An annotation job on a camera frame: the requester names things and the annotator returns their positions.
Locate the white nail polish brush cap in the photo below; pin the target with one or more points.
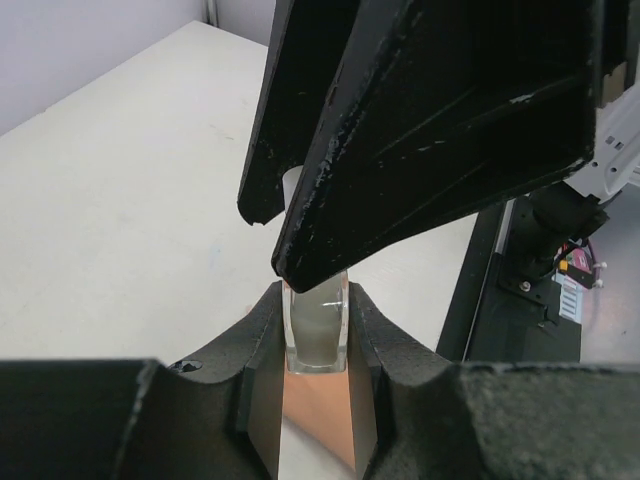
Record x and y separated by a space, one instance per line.
289 184

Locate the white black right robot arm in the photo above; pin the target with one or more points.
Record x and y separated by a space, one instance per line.
590 165

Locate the white right cable duct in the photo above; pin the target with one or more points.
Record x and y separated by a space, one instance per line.
571 298

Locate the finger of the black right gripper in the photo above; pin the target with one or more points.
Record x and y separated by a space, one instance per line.
439 109
307 42

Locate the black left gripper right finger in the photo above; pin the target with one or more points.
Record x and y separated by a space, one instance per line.
416 415

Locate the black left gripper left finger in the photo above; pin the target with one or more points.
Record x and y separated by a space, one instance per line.
216 414

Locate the clear nail polish bottle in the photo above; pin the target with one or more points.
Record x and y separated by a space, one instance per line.
316 325

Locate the mannequin hand with nails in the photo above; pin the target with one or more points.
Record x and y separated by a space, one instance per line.
320 406

